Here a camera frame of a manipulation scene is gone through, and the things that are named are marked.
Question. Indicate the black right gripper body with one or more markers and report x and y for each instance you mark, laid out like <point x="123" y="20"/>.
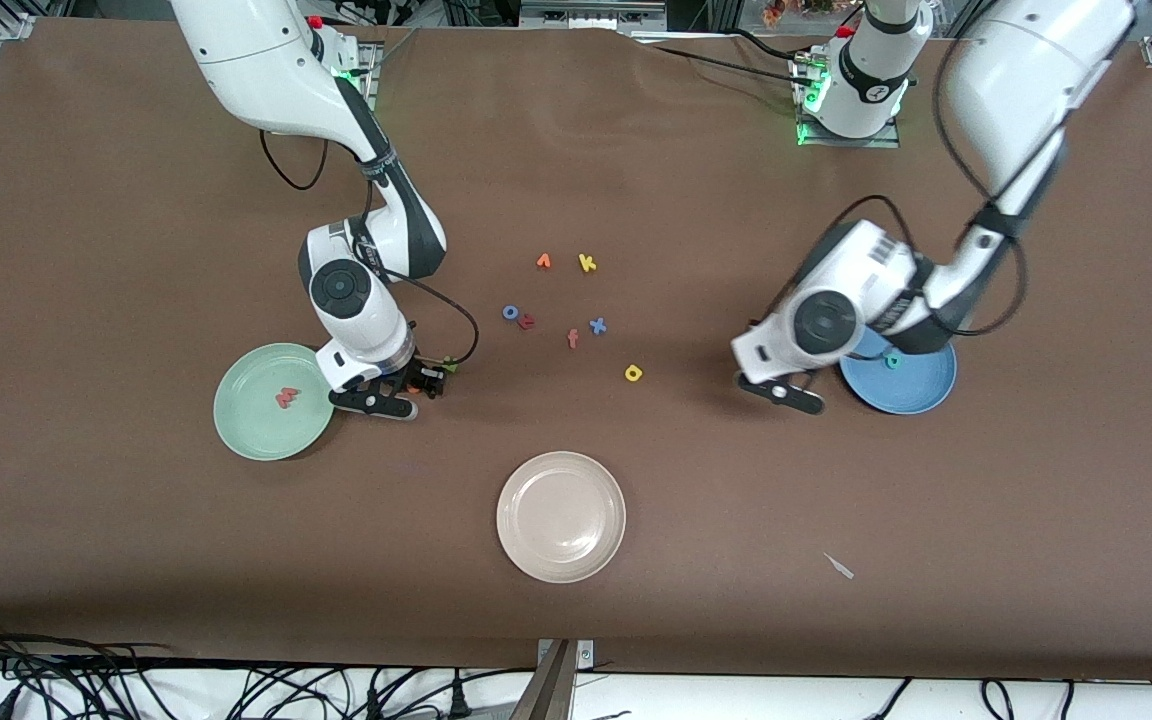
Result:
<point x="420" y="374"/>

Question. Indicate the red foam letter w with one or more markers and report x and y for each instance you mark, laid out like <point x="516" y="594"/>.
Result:
<point x="285" y="398"/>

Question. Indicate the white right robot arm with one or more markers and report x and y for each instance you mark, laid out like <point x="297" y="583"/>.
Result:
<point x="351" y="300"/>

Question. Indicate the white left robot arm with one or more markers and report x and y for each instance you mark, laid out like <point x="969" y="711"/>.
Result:
<point x="826" y="325"/>

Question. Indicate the blue plate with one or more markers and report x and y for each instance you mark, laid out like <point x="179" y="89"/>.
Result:
<point x="911" y="385"/>

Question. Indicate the green plate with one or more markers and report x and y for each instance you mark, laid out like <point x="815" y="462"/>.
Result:
<point x="256" y="420"/>

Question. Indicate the beige plate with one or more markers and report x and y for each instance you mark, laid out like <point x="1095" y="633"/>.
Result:
<point x="561" y="517"/>

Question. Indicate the small white paper scrap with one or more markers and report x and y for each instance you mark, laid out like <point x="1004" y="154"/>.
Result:
<point x="839" y="566"/>

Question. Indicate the black power plug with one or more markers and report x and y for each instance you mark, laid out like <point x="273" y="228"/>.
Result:
<point x="457" y="700"/>
<point x="373" y="706"/>

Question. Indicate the brown table cover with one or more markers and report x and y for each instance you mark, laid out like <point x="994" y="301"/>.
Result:
<point x="136" y="560"/>

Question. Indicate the grey metal bar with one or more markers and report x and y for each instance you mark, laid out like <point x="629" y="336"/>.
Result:
<point x="546" y="695"/>

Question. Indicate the orange flowers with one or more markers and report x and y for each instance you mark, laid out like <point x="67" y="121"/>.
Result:
<point x="774" y="12"/>

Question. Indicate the grey metal box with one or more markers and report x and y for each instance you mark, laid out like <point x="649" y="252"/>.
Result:
<point x="586" y="15"/>

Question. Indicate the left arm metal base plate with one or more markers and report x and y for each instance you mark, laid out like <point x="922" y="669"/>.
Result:
<point x="836" y="143"/>

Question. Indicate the silver table edge bracket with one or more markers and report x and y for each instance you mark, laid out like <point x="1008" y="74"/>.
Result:
<point x="586" y="655"/>

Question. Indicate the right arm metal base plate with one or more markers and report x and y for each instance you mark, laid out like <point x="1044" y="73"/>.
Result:
<point x="369" y="60"/>

